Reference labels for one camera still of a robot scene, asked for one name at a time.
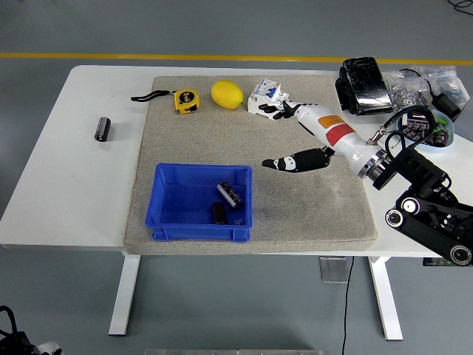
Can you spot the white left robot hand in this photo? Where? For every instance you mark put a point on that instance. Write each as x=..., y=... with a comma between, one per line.
x=48, y=347

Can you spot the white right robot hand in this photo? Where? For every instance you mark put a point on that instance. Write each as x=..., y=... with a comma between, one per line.
x=332, y=129

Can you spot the dark cylindrical battery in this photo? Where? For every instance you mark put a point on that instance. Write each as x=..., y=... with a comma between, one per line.
x=218, y=213
x=102, y=128
x=231, y=195

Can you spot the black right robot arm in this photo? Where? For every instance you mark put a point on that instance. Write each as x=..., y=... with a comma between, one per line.
x=425, y=170

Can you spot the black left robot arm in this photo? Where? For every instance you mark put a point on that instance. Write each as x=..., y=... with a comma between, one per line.
x=11, y=338

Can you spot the blue plastic box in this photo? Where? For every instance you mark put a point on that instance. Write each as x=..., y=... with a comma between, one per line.
x=181, y=203

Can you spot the black foot pedal device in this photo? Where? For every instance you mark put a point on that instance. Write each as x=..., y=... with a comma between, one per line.
x=366, y=83

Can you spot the white circuit breaker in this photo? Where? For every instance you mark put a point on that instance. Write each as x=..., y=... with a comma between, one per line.
x=264, y=94

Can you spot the clear bag of screws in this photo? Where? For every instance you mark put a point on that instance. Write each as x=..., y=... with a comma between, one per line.
x=403, y=92

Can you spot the large dark capacitor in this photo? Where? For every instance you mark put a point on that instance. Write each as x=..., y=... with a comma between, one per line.
x=417, y=122

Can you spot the white table leg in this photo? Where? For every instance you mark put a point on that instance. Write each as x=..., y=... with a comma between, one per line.
x=384, y=296
x=123, y=296

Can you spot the small dark capacitor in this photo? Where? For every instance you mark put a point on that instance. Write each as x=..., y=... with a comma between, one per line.
x=439, y=138

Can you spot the green connector piece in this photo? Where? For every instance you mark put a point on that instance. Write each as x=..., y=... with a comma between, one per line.
x=439, y=124

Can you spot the yellow lemon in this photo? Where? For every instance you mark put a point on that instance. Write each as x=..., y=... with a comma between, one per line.
x=226, y=94

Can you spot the light blue bowl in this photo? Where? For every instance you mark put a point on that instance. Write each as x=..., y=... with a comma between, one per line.
x=449, y=127

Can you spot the black power adapter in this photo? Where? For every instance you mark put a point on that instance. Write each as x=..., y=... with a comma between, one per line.
x=447, y=105

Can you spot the clear plastic bag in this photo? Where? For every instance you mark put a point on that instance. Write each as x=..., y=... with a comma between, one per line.
x=445, y=79

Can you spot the grey-brown mat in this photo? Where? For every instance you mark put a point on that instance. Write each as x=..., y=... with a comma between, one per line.
x=207, y=140

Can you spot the yellow tape measure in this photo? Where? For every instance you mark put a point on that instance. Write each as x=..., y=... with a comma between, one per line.
x=186, y=100

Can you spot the black desk control panel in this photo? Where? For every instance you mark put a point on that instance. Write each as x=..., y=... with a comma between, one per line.
x=439, y=262

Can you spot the metal bracket under table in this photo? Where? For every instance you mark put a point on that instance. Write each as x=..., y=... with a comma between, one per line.
x=333, y=270

